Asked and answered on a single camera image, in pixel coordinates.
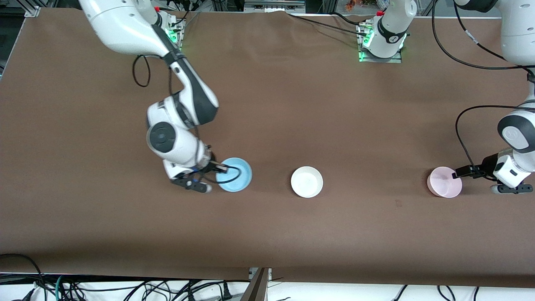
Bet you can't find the blue plastic bowl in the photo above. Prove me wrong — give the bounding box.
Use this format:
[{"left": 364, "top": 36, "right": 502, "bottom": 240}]
[{"left": 216, "top": 157, "right": 253, "bottom": 193}]

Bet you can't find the pink plastic bowl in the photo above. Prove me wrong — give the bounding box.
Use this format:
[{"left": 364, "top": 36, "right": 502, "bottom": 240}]
[{"left": 427, "top": 166, "right": 463, "bottom": 198}]

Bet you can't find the white plastic bowl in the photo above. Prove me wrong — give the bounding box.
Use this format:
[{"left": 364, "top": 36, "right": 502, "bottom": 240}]
[{"left": 291, "top": 166, "right": 324, "bottom": 198}]

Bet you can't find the brown table cover sheet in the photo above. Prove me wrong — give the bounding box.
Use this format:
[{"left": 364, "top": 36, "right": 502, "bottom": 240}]
[{"left": 0, "top": 8, "right": 535, "bottom": 289}]

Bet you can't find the grey power strip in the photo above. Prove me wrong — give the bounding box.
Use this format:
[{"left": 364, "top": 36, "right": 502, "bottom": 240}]
[{"left": 245, "top": 0, "right": 306, "bottom": 13}]

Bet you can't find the colourful printed package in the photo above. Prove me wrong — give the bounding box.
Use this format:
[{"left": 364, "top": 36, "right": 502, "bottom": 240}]
[{"left": 345, "top": 0, "right": 391, "bottom": 11}]

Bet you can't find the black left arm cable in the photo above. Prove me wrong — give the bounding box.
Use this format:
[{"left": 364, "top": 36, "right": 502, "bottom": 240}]
[{"left": 432, "top": 0, "right": 535, "bottom": 181}]

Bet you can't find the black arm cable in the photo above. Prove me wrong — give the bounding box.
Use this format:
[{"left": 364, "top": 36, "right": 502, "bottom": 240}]
[
  {"left": 132, "top": 54, "right": 243, "bottom": 186},
  {"left": 432, "top": 0, "right": 535, "bottom": 181}
]

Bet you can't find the aluminium frame profile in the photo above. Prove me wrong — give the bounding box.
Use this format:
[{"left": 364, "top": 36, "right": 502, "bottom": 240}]
[{"left": 240, "top": 268, "right": 272, "bottom": 301}]

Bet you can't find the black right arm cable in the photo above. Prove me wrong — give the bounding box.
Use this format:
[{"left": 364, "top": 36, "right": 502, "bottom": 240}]
[{"left": 132, "top": 54, "right": 243, "bottom": 186}]

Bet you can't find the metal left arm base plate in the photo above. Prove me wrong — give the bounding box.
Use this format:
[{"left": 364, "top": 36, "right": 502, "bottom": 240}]
[{"left": 358, "top": 48, "right": 403, "bottom": 64}]

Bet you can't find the black base power cable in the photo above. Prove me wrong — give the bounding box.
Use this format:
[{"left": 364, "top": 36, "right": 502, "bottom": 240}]
[
  {"left": 332, "top": 12, "right": 370, "bottom": 25},
  {"left": 288, "top": 14, "right": 368, "bottom": 37}
]

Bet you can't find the thick black floor cable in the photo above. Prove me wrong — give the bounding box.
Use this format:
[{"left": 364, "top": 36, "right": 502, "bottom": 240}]
[{"left": 0, "top": 253, "right": 44, "bottom": 301}]

